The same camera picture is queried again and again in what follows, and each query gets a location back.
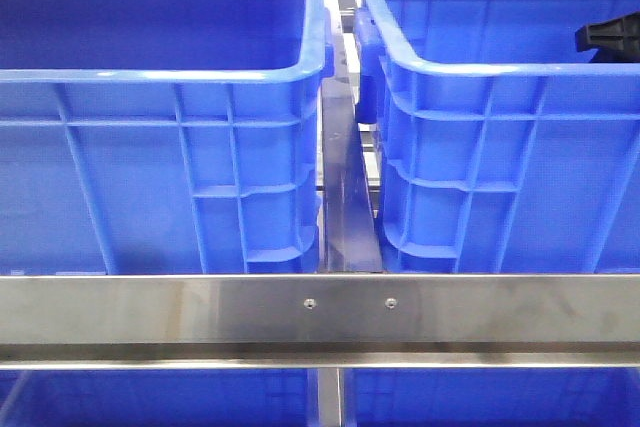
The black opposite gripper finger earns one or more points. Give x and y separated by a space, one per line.
615 40

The blue plastic crate right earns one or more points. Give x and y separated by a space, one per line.
504 149

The blue plastic crate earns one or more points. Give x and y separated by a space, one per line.
160 136
504 149

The steel centre divider bar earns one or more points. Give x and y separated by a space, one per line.
350 241

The blue crate lower right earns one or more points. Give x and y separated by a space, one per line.
495 397

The blue plastic crate left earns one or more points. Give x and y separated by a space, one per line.
160 136

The blue crate lower left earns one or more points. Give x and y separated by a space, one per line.
223 397

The stainless steel rack rail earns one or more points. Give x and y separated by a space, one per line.
319 320

